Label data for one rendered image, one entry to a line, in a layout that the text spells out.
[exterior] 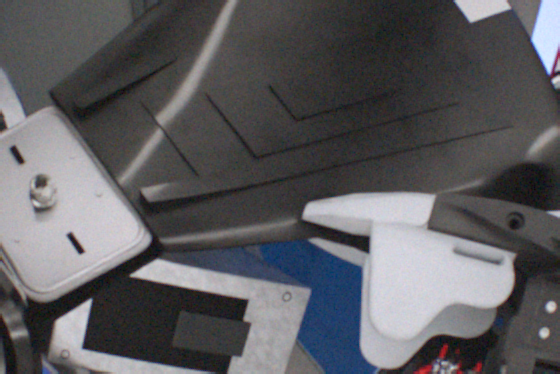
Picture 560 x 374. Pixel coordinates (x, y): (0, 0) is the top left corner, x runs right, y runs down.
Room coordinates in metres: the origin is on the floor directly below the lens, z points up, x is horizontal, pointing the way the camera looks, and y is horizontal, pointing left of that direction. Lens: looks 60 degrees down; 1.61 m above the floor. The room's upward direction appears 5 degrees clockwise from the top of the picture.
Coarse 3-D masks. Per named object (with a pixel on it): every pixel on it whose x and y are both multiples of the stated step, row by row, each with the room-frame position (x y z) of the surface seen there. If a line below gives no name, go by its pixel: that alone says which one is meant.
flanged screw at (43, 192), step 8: (40, 176) 0.23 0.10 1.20; (48, 176) 0.23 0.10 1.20; (32, 184) 0.23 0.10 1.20; (40, 184) 0.23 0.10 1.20; (48, 184) 0.23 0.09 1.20; (32, 192) 0.22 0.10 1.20; (40, 192) 0.22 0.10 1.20; (48, 192) 0.22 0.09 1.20; (56, 192) 0.23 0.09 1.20; (32, 200) 0.22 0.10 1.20; (40, 200) 0.22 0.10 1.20; (48, 200) 0.22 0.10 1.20
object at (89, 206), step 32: (32, 128) 0.26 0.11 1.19; (64, 128) 0.27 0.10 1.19; (0, 160) 0.25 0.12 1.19; (32, 160) 0.25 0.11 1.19; (64, 160) 0.25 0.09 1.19; (96, 160) 0.25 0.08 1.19; (0, 192) 0.23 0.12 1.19; (64, 192) 0.23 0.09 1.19; (96, 192) 0.23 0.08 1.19; (0, 224) 0.21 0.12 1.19; (32, 224) 0.21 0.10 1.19; (64, 224) 0.22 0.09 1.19; (96, 224) 0.22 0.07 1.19; (128, 224) 0.22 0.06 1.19; (0, 256) 0.20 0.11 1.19; (32, 256) 0.20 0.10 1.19; (64, 256) 0.20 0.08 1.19; (96, 256) 0.20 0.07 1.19; (128, 256) 0.20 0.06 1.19; (32, 288) 0.18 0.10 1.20; (64, 288) 0.18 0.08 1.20
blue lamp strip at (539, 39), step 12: (552, 0) 0.45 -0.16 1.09; (540, 12) 0.45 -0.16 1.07; (552, 12) 0.45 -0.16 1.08; (540, 24) 0.45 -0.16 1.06; (552, 24) 0.45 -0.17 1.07; (540, 36) 0.45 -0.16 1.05; (552, 36) 0.44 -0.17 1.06; (540, 48) 0.45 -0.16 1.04; (552, 48) 0.44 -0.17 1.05; (552, 60) 0.44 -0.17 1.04
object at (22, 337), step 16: (0, 272) 0.17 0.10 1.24; (0, 288) 0.16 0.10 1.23; (16, 288) 0.17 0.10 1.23; (0, 304) 0.16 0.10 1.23; (16, 304) 0.16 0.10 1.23; (0, 320) 0.16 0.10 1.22; (16, 320) 0.16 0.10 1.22; (32, 320) 0.16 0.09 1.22; (0, 336) 0.15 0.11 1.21; (16, 336) 0.15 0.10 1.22; (32, 336) 0.15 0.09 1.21; (0, 352) 0.15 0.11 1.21; (16, 352) 0.15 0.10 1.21; (32, 352) 0.15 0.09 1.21; (0, 368) 0.14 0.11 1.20; (16, 368) 0.14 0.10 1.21; (32, 368) 0.14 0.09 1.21
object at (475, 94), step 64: (192, 0) 0.34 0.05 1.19; (256, 0) 0.34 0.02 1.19; (320, 0) 0.35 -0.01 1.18; (384, 0) 0.35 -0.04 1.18; (448, 0) 0.37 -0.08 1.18; (128, 64) 0.30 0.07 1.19; (192, 64) 0.30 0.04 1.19; (256, 64) 0.30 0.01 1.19; (320, 64) 0.31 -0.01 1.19; (384, 64) 0.31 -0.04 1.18; (448, 64) 0.33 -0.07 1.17; (512, 64) 0.34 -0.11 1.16; (128, 128) 0.26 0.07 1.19; (192, 128) 0.27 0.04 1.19; (256, 128) 0.27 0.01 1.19; (320, 128) 0.27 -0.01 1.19; (384, 128) 0.28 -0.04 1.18; (448, 128) 0.29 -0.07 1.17; (512, 128) 0.30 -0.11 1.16; (128, 192) 0.23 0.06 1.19; (192, 192) 0.23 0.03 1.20; (256, 192) 0.24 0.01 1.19; (320, 192) 0.25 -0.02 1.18; (384, 192) 0.25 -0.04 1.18; (448, 192) 0.26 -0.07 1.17; (512, 192) 0.27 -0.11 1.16
